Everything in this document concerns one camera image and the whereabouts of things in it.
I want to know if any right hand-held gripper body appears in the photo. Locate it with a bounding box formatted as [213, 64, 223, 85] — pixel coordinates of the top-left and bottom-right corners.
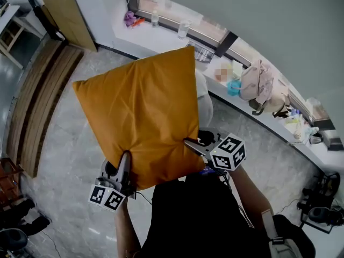
[203, 129, 247, 172]

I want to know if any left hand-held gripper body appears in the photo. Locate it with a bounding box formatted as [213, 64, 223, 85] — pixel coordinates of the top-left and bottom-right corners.
[88, 170, 137, 213]

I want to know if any orange pillow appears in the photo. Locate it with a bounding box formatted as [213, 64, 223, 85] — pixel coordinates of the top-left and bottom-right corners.
[72, 46, 207, 191]

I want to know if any person's left forearm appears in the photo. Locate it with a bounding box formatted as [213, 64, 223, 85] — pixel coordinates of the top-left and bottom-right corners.
[114, 197, 142, 258]

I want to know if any person's right forearm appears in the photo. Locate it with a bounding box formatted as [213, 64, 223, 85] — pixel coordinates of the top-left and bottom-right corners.
[228, 165, 275, 242]

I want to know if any black device with screen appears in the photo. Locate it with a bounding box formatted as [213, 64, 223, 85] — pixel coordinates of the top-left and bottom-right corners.
[198, 165, 224, 177]

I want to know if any white and yellow beanbag chair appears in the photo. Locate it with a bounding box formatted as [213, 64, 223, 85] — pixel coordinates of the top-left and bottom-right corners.
[195, 70, 214, 129]

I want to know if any teal cloth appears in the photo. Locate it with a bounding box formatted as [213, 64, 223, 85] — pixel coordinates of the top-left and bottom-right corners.
[225, 79, 243, 97]

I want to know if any person's body in black clothes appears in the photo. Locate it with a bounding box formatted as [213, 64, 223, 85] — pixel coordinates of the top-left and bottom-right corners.
[139, 170, 316, 258]

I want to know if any pale paper box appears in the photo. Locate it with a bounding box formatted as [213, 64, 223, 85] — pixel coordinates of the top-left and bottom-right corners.
[231, 60, 245, 81]

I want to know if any dark book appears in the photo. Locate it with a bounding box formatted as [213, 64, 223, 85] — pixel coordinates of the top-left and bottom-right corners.
[185, 40, 216, 65]

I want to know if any small dark kettle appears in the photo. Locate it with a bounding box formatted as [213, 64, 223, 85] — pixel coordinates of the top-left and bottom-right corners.
[309, 133, 324, 146]

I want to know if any brown wooden chair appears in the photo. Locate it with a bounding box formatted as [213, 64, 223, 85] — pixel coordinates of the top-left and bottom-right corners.
[0, 156, 25, 207]

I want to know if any stack of wooden planks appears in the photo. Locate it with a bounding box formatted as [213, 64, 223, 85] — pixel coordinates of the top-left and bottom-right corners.
[6, 39, 84, 179]

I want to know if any black office chair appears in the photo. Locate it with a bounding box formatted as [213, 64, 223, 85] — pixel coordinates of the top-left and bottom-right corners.
[0, 228, 29, 258]

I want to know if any white window sill counter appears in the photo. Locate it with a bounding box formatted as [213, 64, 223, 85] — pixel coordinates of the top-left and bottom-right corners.
[111, 20, 344, 173]

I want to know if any black equipment stand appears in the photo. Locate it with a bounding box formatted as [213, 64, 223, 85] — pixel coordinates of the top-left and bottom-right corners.
[296, 171, 344, 235]

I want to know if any clear water cup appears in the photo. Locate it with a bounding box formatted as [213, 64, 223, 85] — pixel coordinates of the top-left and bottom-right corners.
[177, 19, 193, 40]

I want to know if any small clear water bottle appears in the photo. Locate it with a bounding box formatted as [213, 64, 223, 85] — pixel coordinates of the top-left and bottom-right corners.
[150, 9, 160, 28]

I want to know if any grey window blind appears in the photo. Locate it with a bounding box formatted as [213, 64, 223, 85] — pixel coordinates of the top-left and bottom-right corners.
[128, 0, 344, 99]

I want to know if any purple plush toy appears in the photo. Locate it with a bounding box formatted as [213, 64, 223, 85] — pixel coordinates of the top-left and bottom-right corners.
[123, 10, 138, 28]

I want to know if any leaning wooden panel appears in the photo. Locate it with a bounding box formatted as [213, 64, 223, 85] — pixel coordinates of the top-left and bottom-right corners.
[39, 0, 98, 53]

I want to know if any white table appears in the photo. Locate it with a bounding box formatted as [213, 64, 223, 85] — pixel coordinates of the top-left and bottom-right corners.
[0, 5, 52, 70]

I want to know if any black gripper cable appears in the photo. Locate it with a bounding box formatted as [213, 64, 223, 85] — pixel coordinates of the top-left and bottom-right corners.
[221, 174, 255, 229]
[134, 190, 153, 205]

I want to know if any bag with olive straps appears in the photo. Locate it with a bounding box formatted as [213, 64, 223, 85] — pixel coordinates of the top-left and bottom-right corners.
[248, 84, 293, 119]

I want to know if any beige shoulder strap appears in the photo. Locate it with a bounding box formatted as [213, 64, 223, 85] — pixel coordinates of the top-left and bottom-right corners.
[261, 208, 299, 258]

